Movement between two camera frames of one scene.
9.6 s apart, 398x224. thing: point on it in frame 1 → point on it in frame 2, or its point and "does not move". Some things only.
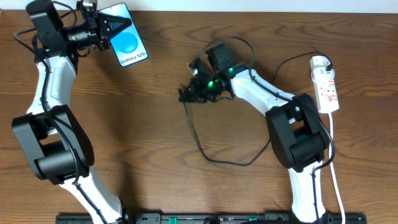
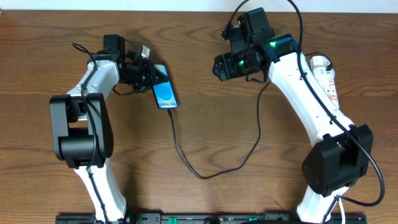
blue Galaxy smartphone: [127, 43] → [163, 92]
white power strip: [324, 86] does not move
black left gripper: [100, 31] → [150, 78]
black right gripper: [196, 90] → [218, 68]
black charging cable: [278, 62] → [239, 166]
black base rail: [206, 218] does not move
